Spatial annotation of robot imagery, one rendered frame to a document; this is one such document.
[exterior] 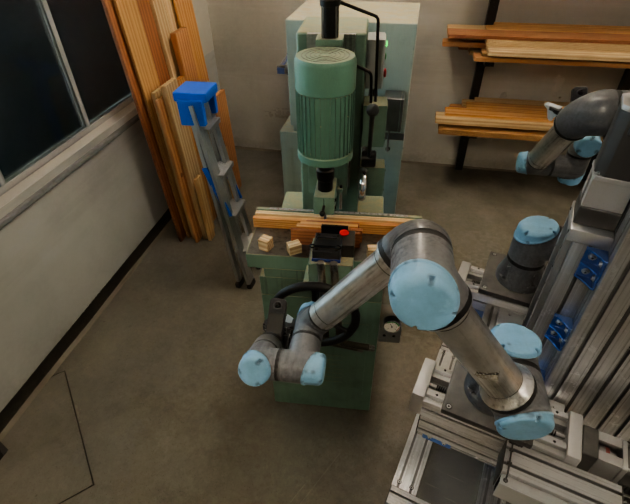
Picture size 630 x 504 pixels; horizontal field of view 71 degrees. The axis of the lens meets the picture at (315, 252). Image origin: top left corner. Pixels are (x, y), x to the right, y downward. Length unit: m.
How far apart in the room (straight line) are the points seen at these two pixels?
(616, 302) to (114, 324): 2.34
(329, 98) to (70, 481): 1.82
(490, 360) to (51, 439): 1.96
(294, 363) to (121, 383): 1.53
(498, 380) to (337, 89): 0.83
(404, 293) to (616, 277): 0.57
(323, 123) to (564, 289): 0.78
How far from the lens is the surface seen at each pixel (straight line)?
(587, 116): 1.35
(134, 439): 2.26
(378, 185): 1.68
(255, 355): 1.03
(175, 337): 2.55
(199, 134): 2.22
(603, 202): 1.17
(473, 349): 0.90
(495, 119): 3.42
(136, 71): 2.73
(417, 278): 0.74
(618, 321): 1.26
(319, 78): 1.27
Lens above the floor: 1.86
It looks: 39 degrees down
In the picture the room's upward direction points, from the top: 1 degrees counter-clockwise
